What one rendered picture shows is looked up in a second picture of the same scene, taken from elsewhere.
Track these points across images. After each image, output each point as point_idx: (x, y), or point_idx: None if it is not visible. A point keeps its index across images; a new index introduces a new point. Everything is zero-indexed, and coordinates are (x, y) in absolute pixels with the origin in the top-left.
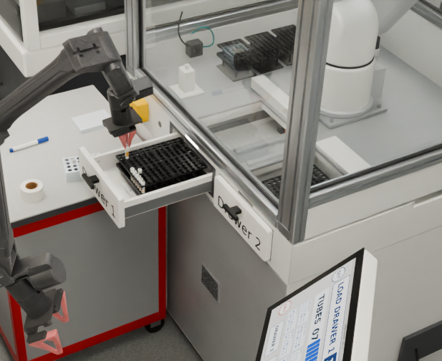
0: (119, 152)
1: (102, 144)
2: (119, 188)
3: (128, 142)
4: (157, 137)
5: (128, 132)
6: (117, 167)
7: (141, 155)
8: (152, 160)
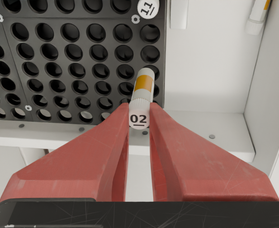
0: (136, 139)
1: (127, 190)
2: (201, 6)
3: (126, 127)
4: (15, 159)
5: (111, 197)
6: (164, 90)
7: (72, 87)
8: (34, 40)
